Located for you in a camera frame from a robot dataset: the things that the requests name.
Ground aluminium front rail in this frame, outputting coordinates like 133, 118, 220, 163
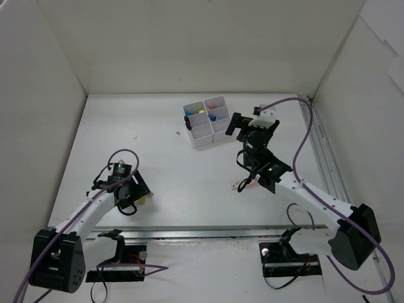
47, 220, 332, 243

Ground white left compartment organizer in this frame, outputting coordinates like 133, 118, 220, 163
183, 101, 213, 149

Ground white boxed eraser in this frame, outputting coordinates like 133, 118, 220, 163
230, 180, 243, 191

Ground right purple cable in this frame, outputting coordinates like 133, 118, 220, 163
261, 97, 396, 295

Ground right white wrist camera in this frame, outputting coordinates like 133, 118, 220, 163
249, 107, 276, 129

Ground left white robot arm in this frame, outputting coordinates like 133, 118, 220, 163
28, 162, 152, 294

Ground aluminium rail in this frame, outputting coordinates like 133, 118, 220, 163
295, 101, 348, 202
47, 220, 332, 243

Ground black handled scissors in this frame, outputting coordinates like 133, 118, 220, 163
184, 116, 192, 131

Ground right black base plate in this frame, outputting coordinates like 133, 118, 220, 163
259, 242, 322, 278

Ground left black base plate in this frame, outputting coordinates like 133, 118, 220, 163
85, 245, 146, 283

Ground aluminium right rail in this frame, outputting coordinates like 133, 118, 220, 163
295, 101, 348, 202

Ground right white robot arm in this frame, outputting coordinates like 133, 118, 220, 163
225, 112, 381, 271

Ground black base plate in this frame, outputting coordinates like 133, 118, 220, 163
259, 242, 322, 278
85, 245, 146, 283

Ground pink white correction tape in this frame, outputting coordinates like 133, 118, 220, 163
246, 180, 258, 188

